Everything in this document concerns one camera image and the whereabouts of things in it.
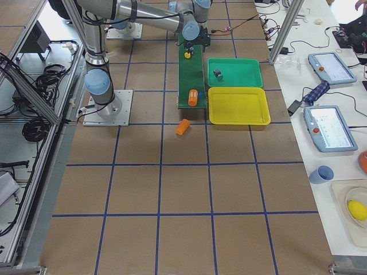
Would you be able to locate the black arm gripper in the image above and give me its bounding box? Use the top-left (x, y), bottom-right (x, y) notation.
top-left (183, 27), bottom-right (211, 52)

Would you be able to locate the green push button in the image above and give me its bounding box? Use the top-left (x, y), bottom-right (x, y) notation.
top-left (213, 68), bottom-right (224, 81)

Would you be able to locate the orange cylinder with label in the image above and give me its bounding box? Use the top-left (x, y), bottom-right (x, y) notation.
top-left (188, 89), bottom-right (198, 107)

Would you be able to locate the plain orange cylinder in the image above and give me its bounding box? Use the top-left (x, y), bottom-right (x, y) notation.
top-left (175, 119), bottom-right (190, 135)

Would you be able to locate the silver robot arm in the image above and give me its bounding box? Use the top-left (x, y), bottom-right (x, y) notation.
top-left (78, 1), bottom-right (212, 109)

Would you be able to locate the green conveyor belt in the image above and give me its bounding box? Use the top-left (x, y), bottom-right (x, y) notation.
top-left (178, 35), bottom-right (207, 109)

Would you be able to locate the green plastic tray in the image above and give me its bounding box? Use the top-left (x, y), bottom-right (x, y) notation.
top-left (207, 58), bottom-right (263, 88)

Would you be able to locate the yellow plastic tray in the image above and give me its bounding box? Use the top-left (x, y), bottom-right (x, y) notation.
top-left (208, 87), bottom-right (271, 125)

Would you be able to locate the black power adapter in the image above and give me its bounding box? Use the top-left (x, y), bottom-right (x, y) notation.
top-left (287, 100), bottom-right (303, 117)

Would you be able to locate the teach pendant far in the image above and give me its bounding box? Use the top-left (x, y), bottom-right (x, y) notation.
top-left (307, 52), bottom-right (357, 85)

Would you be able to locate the teach pendant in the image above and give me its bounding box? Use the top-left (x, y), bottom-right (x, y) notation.
top-left (307, 52), bottom-right (357, 85)
top-left (303, 105), bottom-right (358, 152)

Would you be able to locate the blue plaid umbrella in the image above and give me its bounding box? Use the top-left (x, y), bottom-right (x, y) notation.
top-left (302, 81), bottom-right (330, 106)

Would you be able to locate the teach pendant near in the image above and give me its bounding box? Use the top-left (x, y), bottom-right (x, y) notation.
top-left (303, 105), bottom-right (358, 152)

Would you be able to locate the blue cup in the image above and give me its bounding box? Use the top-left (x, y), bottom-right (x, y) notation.
top-left (309, 165), bottom-right (334, 184)

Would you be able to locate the yellow lemon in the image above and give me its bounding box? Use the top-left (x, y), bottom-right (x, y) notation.
top-left (348, 201), bottom-right (366, 221)

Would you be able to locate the beige tray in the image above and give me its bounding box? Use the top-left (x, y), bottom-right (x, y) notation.
top-left (330, 179), bottom-right (367, 248)

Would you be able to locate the red black wire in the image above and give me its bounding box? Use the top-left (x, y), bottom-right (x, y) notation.
top-left (210, 14), bottom-right (260, 35)

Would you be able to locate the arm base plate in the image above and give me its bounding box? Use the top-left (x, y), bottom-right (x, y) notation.
top-left (82, 90), bottom-right (133, 127)
top-left (107, 22), bottom-right (143, 40)

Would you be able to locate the aluminium frame post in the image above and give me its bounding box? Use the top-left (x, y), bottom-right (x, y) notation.
top-left (268, 0), bottom-right (304, 65)

